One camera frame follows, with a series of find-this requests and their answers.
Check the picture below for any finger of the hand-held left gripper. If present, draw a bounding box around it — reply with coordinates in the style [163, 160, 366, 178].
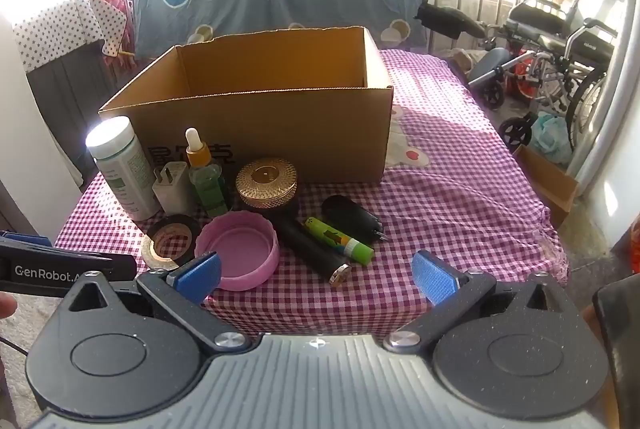
[0, 231, 52, 249]

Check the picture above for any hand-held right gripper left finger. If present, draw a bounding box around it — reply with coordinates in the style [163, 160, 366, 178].
[60, 251, 253, 355]

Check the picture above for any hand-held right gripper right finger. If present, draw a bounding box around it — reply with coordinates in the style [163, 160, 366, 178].
[385, 250, 581, 355]

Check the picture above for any pink plastic lid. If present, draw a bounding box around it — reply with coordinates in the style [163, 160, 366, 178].
[194, 213, 281, 292]

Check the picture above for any black tape roll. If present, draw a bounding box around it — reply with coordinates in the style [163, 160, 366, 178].
[141, 213, 202, 271]

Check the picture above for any green glass dropper bottle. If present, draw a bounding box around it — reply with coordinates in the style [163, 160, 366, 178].
[185, 128, 230, 218]

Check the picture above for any white charger plug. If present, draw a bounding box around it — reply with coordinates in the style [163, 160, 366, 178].
[151, 162, 193, 216]

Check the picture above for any green yellow glue stick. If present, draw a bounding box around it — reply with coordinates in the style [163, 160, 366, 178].
[305, 216, 376, 266]

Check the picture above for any gold round jar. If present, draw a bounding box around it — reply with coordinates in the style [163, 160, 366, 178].
[235, 156, 299, 211]

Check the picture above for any black cylinder handle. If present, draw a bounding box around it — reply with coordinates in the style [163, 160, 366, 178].
[274, 209, 353, 286]

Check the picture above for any white bottle green label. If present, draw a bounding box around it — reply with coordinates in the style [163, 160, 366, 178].
[85, 116, 162, 221]

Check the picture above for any brown cardboard box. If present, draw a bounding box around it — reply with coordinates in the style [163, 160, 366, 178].
[98, 26, 394, 184]

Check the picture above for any pink checked tablecloth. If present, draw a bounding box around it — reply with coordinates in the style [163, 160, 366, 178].
[54, 48, 571, 340]

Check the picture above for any dark cabinet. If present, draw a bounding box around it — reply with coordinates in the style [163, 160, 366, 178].
[27, 52, 136, 170]

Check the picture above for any small open cardboard box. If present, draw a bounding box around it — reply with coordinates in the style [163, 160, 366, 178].
[512, 144, 578, 230]

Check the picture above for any light blue plastic bag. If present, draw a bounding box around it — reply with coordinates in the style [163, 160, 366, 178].
[530, 112, 573, 165]

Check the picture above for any black chair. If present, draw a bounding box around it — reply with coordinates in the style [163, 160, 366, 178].
[592, 271, 640, 410]

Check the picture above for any white dotted cloth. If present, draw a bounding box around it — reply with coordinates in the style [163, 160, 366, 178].
[12, 0, 128, 72]

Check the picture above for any wheelchair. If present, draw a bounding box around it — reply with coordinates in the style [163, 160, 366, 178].
[470, 0, 626, 155]

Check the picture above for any white curved pole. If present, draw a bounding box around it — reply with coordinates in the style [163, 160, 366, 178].
[575, 0, 640, 175]

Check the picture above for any black cable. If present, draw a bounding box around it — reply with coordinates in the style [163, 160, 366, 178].
[0, 336, 28, 357]

